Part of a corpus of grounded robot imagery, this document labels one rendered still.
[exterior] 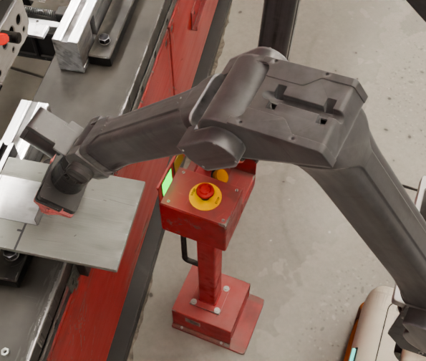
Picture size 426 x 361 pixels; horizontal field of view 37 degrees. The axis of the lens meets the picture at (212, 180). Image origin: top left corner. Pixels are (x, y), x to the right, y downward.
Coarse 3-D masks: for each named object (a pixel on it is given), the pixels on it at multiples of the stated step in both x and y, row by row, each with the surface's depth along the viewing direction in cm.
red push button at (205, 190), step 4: (200, 184) 136; (204, 184) 136; (208, 184) 136; (196, 188) 136; (200, 188) 135; (204, 188) 135; (208, 188) 135; (212, 188) 135; (196, 192) 135; (200, 192) 135; (204, 192) 135; (208, 192) 135; (212, 192) 135; (200, 196) 135; (204, 196) 134; (208, 196) 135; (204, 200) 137
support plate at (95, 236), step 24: (24, 168) 115; (96, 192) 112; (120, 192) 112; (48, 216) 109; (72, 216) 109; (96, 216) 109; (120, 216) 109; (0, 240) 107; (24, 240) 107; (48, 240) 107; (72, 240) 107; (96, 240) 107; (120, 240) 107; (96, 264) 104
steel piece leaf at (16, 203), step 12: (0, 180) 113; (12, 180) 113; (24, 180) 113; (0, 192) 112; (12, 192) 112; (24, 192) 112; (36, 192) 112; (0, 204) 111; (12, 204) 111; (24, 204) 111; (36, 204) 111; (0, 216) 109; (12, 216) 109; (24, 216) 109; (36, 216) 107
